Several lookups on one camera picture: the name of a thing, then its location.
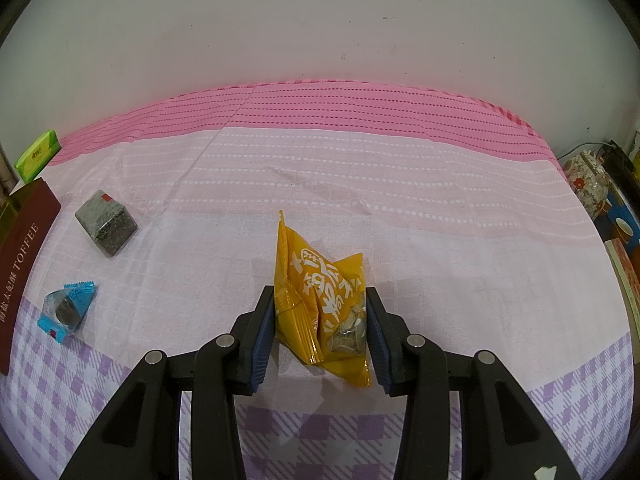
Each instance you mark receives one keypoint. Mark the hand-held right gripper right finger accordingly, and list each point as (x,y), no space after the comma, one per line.
(376,345)

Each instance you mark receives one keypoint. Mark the yellow snack packet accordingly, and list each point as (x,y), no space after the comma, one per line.
(310,280)

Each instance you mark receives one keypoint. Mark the maroon tin box gold inside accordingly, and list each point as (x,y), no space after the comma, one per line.
(25,260)

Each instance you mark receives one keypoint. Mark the blue wrapped snack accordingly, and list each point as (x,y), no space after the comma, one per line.
(65,310)

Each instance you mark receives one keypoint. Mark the book with pale cover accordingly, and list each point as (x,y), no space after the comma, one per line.
(627,280)

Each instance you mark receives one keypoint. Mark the green tissue pack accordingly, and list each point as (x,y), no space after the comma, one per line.
(37,155)

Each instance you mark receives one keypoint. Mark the grey-green triangular snack packet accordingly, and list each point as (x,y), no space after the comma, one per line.
(107,225)

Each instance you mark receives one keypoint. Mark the pink and purple checked tablecloth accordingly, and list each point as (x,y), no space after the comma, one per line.
(400,185)

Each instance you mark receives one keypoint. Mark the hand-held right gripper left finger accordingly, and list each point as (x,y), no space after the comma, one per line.
(262,345)

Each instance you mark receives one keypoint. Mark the brown paper cup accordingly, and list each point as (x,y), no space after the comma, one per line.
(627,230)

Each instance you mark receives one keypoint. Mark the black device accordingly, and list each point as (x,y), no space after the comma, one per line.
(617,157)

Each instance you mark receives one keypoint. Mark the white paper scrap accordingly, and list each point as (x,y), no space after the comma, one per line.
(545,474)

